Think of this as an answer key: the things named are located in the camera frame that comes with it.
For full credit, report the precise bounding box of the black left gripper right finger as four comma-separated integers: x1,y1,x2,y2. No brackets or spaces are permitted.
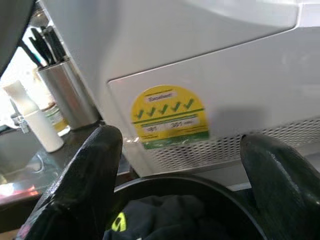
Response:
239,134,320,240

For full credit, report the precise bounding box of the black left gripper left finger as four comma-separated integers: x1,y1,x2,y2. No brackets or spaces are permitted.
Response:
15,124,124,240

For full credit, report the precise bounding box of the green labelled jar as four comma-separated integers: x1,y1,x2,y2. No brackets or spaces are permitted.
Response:
39,101,71,137

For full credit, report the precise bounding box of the steel kitchen sink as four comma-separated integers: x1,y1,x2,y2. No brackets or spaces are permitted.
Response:
0,124,45,186

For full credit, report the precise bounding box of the white plastic bottle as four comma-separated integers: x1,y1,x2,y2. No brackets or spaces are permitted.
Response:
1,79,65,153

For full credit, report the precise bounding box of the steel knife block cylinder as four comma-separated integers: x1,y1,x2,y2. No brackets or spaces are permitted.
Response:
35,57,102,131

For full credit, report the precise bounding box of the chrome sink faucet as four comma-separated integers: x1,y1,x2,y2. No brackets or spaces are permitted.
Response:
9,98,29,135

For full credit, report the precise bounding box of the black garment with yellow print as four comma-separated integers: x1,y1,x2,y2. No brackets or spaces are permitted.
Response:
102,194,226,240

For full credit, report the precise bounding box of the black round basket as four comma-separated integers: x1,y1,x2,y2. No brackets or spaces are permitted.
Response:
113,175,267,240

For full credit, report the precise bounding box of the yellow green rating sticker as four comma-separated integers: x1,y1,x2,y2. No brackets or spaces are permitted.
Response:
130,84,210,150

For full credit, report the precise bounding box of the white microwave oven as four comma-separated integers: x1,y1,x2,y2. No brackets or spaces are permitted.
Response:
40,0,320,189

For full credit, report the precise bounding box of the black knife handle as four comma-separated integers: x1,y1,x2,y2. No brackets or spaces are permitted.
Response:
41,25,66,63
30,27,52,67
19,39,44,69

